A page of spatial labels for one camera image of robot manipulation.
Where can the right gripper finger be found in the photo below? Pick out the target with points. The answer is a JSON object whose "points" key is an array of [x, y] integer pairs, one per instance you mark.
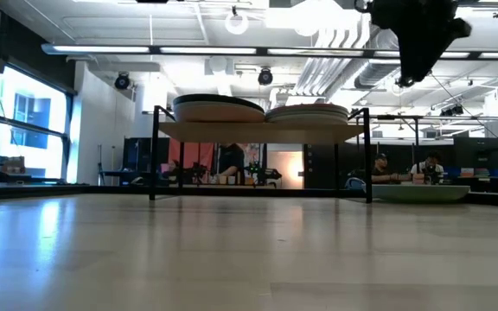
{"points": [[410, 60], [432, 54]]}

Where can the pale grey plate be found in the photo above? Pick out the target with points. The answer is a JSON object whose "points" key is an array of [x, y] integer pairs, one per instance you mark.
{"points": [[307, 119]]}

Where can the mint green plate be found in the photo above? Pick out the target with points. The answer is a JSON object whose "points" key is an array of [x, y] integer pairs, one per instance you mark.
{"points": [[422, 194]]}

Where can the pink plate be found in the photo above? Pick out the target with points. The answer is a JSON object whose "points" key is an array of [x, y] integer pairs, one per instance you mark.
{"points": [[218, 116]]}

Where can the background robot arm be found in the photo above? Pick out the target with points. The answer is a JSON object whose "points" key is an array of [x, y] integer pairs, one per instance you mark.
{"points": [[264, 175], [193, 173]]}

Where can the person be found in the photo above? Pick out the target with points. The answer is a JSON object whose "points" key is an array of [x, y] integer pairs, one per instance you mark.
{"points": [[381, 170], [428, 166], [231, 157]]}

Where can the blue storage bins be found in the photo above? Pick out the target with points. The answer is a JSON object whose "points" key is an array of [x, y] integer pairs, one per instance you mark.
{"points": [[450, 172]]}

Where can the blue white rounded object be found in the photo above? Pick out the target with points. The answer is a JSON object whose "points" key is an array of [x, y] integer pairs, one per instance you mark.
{"points": [[355, 183]]}

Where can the black partition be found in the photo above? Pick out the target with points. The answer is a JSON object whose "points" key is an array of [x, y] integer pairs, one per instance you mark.
{"points": [[322, 164]]}

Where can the black ceiling spotlight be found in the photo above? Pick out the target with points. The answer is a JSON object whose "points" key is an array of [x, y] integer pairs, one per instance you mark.
{"points": [[122, 82], [265, 77]]}

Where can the round white ceiling lamp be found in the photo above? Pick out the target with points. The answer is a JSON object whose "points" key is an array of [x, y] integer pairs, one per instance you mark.
{"points": [[237, 22]]}

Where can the long ceiling light fixture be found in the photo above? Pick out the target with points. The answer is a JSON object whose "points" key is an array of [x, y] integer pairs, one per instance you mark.
{"points": [[208, 50]]}

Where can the red panel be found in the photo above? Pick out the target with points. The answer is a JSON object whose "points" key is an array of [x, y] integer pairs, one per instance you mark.
{"points": [[193, 153]]}

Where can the black cabinet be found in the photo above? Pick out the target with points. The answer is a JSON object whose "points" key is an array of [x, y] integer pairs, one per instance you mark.
{"points": [[138, 155]]}

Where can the window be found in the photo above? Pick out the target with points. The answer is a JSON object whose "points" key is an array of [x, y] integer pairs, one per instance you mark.
{"points": [[33, 129]]}

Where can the silver ventilation duct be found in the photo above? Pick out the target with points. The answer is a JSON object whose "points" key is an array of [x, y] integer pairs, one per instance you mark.
{"points": [[374, 75]]}

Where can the black table frame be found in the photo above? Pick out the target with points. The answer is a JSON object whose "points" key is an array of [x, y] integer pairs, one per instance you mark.
{"points": [[59, 190]]}

